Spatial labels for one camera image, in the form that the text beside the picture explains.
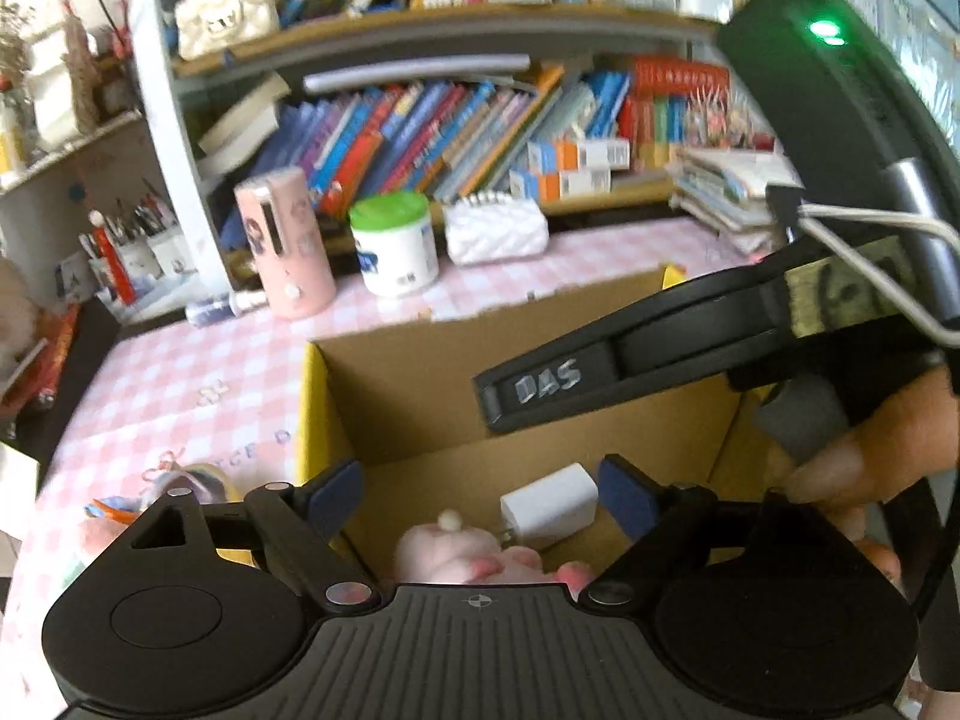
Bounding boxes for orange blue white box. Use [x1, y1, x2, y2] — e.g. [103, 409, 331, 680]
[510, 167, 612, 203]
[527, 139, 631, 173]

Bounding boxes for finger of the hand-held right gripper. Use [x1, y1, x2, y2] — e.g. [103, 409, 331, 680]
[472, 268, 782, 437]

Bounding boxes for person's right hand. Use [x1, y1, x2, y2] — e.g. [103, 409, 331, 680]
[784, 367, 960, 593]

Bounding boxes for white quilted pouch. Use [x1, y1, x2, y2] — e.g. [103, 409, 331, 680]
[444, 191, 550, 266]

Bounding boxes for pink cylindrical humidifier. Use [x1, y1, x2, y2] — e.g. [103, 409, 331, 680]
[234, 167, 337, 320]

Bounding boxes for pink plush toy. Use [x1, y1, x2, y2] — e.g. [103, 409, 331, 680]
[394, 510, 597, 601]

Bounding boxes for red foil packets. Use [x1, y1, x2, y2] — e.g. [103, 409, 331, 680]
[0, 300, 83, 421]

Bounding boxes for white wooden bookshelf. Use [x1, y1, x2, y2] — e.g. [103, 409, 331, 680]
[127, 0, 751, 293]

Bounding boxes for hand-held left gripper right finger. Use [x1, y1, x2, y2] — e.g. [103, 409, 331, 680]
[581, 454, 826, 612]

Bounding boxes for white jar green lid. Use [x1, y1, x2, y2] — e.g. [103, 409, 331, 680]
[349, 191, 440, 299]

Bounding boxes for white charger plug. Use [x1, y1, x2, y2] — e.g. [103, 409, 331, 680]
[499, 463, 601, 550]

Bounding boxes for grey foam tube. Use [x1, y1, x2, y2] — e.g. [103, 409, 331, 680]
[302, 52, 531, 96]

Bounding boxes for red white-capped bottle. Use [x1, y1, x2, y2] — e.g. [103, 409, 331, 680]
[88, 210, 132, 305]

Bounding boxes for yellow cardboard box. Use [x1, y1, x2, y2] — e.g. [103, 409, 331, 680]
[296, 262, 796, 601]

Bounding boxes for blue glue bottle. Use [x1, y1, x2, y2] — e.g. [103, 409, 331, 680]
[184, 291, 267, 327]

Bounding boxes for cream handbag pearl handle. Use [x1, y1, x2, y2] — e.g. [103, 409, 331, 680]
[174, 0, 280, 61]

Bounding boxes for stack of lying books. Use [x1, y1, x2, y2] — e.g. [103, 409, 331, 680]
[196, 73, 292, 175]

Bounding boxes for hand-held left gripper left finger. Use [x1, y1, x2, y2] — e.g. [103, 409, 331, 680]
[129, 459, 382, 614]

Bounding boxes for white pen holder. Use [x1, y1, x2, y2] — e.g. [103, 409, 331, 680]
[79, 180, 188, 301]

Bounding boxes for pink checked tablecloth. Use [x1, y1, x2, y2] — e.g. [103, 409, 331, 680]
[11, 217, 758, 720]

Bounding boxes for stack of paper booklets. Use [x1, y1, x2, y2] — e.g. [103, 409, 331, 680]
[670, 144, 803, 256]

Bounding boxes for pastel plush toy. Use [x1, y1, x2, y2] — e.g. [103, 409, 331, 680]
[82, 457, 241, 533]

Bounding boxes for row of colourful books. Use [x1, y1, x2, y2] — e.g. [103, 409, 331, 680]
[255, 64, 777, 203]

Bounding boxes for white cable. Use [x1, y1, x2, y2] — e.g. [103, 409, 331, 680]
[795, 202, 960, 350]

